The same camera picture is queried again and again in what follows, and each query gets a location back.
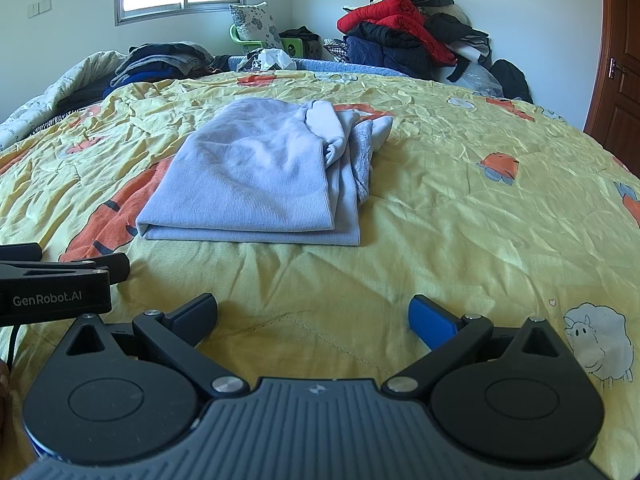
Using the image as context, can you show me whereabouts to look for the white quilted comforter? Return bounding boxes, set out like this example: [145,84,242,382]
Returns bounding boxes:
[0,50,131,151]

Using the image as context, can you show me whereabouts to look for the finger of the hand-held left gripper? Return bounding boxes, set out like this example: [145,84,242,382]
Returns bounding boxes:
[0,242,42,262]
[70,252,131,285]

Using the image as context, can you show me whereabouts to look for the clear plastic bag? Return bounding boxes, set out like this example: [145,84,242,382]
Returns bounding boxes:
[457,60,503,97]

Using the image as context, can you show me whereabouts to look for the zebra striped cloth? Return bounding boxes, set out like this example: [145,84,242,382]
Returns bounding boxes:
[30,112,66,136]

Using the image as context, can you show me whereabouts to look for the black cloth bag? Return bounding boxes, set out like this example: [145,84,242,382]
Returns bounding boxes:
[279,26,321,56]

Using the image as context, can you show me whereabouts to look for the black and white plastic bag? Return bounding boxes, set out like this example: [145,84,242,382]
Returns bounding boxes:
[235,47,298,73]

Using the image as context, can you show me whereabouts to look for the white long-sleeve shirt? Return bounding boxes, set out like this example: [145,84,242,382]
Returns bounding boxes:
[136,97,396,247]

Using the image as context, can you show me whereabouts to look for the pile of dark folded clothes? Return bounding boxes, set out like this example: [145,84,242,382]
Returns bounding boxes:
[102,42,216,98]

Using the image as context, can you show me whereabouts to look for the red jacket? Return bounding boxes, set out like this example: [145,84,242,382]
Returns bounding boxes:
[336,0,458,66]

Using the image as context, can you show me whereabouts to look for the grey patterned pillow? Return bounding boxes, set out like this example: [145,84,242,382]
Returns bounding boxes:
[229,2,283,48]

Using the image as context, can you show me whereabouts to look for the black and white garment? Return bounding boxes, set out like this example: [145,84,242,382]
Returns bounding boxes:
[425,12,493,83]

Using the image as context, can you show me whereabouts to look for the houndstooth cloth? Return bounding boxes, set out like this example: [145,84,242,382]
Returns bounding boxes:
[322,37,351,63]

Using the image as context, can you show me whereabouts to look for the brown wooden door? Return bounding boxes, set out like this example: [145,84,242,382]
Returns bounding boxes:
[584,0,640,161]

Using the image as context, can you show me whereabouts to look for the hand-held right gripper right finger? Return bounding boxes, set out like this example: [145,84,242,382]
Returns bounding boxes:
[381,295,571,401]

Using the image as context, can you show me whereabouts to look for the blue knitted blanket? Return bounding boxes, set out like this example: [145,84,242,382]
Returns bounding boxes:
[220,55,416,81]

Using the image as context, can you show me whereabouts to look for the black backpack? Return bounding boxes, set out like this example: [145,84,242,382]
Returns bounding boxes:
[490,59,535,103]

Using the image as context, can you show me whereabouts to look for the navy jacket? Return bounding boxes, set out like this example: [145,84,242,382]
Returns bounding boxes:
[344,22,446,81]

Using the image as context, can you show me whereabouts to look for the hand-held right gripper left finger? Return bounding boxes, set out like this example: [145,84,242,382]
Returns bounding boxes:
[65,292,250,401]

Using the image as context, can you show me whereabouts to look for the green plastic chair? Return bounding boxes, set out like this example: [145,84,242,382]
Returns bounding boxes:
[229,24,273,54]

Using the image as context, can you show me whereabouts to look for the yellow printed blanket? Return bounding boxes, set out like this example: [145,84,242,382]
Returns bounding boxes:
[0,67,640,480]

